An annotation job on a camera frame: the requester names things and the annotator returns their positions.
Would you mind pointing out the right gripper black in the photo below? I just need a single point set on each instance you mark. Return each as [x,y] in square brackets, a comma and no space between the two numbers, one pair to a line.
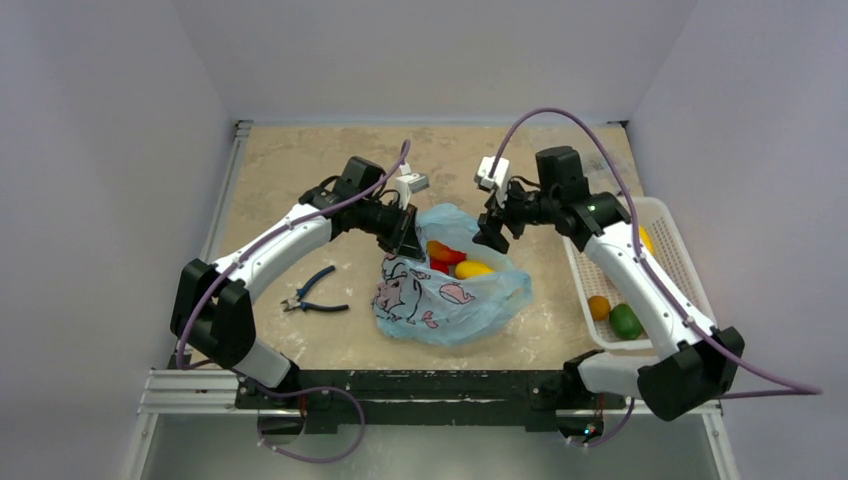
[499,220]

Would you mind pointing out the aluminium frame rail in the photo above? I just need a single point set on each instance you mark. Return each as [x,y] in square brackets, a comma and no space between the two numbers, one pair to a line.
[192,392]

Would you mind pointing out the white plastic basket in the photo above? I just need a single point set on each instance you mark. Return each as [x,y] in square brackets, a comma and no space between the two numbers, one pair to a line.
[671,256]

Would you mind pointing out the red fake pepper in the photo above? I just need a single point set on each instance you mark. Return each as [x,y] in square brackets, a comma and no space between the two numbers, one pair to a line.
[440,266]
[455,257]

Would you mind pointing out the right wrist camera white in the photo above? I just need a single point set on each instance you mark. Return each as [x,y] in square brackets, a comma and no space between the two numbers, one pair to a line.
[493,176]

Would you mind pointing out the small orange fake fruit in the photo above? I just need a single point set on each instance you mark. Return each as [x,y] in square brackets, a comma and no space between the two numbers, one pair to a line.
[599,308]

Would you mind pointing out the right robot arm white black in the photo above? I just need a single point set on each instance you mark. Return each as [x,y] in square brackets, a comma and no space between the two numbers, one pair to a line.
[693,362]

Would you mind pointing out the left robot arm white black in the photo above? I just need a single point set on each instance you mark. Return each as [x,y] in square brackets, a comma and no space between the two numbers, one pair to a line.
[213,309]

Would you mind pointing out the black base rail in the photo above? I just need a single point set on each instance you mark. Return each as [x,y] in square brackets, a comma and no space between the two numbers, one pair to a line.
[535,400]

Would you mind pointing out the light blue printed plastic bag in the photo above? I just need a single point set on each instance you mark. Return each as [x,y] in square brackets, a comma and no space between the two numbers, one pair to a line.
[415,301]

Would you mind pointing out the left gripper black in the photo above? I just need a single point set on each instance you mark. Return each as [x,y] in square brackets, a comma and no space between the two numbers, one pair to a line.
[402,238]

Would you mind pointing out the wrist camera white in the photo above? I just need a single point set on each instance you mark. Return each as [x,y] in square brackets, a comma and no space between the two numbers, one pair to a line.
[408,183]
[493,176]

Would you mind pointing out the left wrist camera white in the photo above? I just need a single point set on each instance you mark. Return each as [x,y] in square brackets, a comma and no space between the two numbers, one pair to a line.
[408,183]

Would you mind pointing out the green fake fruit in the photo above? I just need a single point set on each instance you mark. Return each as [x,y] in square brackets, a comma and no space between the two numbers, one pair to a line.
[624,323]

